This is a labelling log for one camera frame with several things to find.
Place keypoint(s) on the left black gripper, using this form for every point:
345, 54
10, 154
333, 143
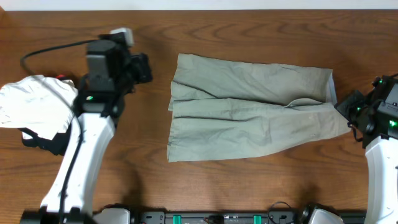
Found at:
141, 68

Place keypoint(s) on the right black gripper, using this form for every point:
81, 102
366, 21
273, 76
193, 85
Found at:
344, 105

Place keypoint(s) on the khaki green shorts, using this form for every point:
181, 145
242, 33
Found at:
232, 110

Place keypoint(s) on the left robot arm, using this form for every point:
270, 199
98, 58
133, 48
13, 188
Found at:
113, 72

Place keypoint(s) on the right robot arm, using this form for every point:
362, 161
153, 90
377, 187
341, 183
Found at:
381, 153

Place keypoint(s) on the red item behind pile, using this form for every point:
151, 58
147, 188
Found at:
61, 77

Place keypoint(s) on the white folded garment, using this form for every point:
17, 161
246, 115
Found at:
28, 104

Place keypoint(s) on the black folded garment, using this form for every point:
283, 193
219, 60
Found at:
57, 146

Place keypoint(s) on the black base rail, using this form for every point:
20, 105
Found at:
214, 217

